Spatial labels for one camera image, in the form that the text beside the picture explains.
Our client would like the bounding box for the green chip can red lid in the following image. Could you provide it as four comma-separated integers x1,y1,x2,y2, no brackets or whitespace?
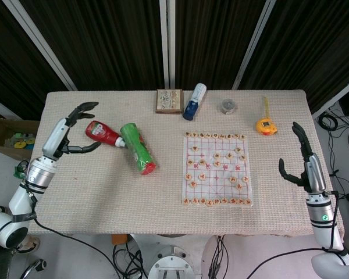
119,123,158,176

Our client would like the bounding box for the small green plastic clip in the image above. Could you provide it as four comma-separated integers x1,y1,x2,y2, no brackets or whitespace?
13,162,29,178

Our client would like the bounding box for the small orange box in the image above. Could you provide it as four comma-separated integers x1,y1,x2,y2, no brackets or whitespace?
111,234,128,247

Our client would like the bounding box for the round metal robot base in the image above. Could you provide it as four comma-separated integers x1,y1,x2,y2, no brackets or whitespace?
147,245,195,279

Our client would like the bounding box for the chrome office chair base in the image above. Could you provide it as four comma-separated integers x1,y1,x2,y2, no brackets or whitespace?
17,257,48,279

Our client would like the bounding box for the dark pleated curtain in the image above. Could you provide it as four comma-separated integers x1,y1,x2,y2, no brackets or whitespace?
0,0,349,120

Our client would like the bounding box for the brown cardboard box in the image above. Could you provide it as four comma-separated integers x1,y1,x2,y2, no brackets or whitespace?
0,108,41,161

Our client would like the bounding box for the small wooden box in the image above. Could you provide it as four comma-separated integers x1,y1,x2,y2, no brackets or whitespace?
155,89,183,115

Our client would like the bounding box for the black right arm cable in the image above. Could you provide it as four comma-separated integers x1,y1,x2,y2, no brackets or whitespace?
245,190,343,279

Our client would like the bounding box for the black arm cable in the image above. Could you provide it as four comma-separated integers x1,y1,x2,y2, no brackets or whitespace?
23,181,119,279
245,190,343,279

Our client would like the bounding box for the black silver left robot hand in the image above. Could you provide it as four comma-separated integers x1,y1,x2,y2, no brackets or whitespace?
42,101,102,161

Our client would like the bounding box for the white chess board sheet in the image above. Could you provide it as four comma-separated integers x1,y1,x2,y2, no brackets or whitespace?
180,132,255,208

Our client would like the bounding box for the black floor cable bundle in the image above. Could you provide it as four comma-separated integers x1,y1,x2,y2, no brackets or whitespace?
319,112,349,138
112,245,148,279
208,235,228,279

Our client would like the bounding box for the yellow tape measure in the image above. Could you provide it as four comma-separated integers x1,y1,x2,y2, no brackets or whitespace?
255,96,279,137

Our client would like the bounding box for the yellow green toy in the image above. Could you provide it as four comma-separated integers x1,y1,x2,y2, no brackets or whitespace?
5,133,35,150

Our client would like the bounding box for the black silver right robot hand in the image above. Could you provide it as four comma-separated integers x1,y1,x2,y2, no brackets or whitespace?
279,121,328,194

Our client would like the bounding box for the beige waffle-weave tablecloth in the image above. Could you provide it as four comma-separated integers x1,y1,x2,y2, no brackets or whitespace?
28,89,346,237

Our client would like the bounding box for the blue and white bottle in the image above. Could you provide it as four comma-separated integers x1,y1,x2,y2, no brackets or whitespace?
182,83,208,121

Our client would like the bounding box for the white frame rail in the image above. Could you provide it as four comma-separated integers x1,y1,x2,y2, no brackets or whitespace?
0,93,21,120
311,74,349,120

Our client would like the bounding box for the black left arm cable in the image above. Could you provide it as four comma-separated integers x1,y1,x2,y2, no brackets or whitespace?
23,181,119,279

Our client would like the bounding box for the white metal frame post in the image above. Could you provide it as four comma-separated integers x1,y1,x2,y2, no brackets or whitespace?
232,0,277,90
2,0,78,91
159,0,177,90

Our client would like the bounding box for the red ketchup squeeze bottle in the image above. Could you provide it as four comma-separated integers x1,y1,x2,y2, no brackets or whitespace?
85,120,126,148

